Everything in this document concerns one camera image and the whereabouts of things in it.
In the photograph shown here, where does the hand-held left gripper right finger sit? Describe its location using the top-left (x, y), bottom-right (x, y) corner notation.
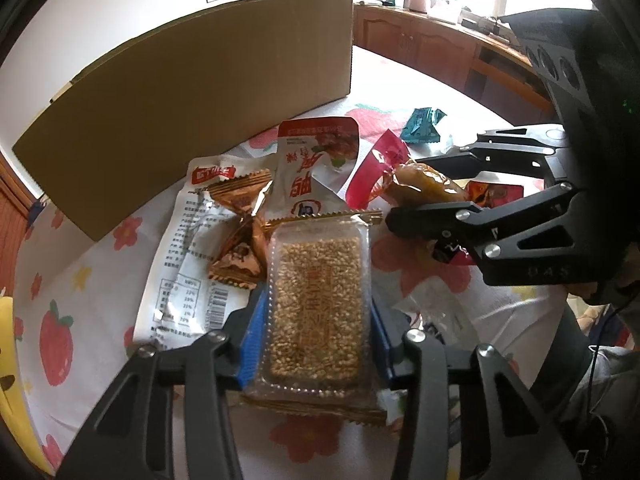
top-left (369, 300), bottom-right (571, 480)

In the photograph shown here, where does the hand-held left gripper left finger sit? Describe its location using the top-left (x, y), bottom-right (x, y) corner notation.
top-left (57, 291), bottom-right (273, 480)

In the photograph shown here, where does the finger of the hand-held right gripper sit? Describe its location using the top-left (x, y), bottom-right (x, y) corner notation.
top-left (385, 182), bottom-right (587, 267)
top-left (416, 127), bottom-right (572, 182)

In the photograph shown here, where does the brown meat snack packet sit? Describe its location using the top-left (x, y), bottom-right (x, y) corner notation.
top-left (390, 160), bottom-right (526, 266)

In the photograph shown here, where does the teal foil snack packet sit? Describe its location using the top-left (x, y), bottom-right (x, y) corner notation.
top-left (400, 106), bottom-right (448, 146)

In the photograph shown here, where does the clear sesame bar packet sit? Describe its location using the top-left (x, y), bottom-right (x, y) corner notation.
top-left (240, 210), bottom-right (388, 428)

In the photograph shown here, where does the large white red-label packet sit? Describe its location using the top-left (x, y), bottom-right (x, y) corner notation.
top-left (135, 155), bottom-right (273, 353)

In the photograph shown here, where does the brown cardboard box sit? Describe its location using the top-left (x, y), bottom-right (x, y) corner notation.
top-left (12, 0), bottom-right (355, 242)

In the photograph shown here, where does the clear plastic wrapper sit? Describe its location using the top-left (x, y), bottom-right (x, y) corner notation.
top-left (395, 280), bottom-right (476, 346)

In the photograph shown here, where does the bronze candy packet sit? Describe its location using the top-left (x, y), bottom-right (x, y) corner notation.
top-left (207, 170), bottom-right (273, 217)
top-left (207, 215), bottom-right (273, 291)

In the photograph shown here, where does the wooden cabinet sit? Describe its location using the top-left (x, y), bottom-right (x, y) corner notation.
top-left (352, 2), bottom-right (556, 128)

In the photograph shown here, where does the white red meat snack packet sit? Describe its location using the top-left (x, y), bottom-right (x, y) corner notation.
top-left (267, 116), bottom-right (361, 221)

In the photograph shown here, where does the white tissue box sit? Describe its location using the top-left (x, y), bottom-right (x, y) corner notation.
top-left (427, 0), bottom-right (464, 24)

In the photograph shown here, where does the strawberry printed blanket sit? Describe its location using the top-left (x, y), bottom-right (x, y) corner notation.
top-left (12, 45), bottom-right (591, 480)

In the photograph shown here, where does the yellow plush toy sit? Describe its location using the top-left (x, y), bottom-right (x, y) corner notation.
top-left (0, 296), bottom-right (56, 476)

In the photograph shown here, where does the wooden wardrobe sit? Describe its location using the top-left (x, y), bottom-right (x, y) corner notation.
top-left (0, 150), bottom-right (46, 271)

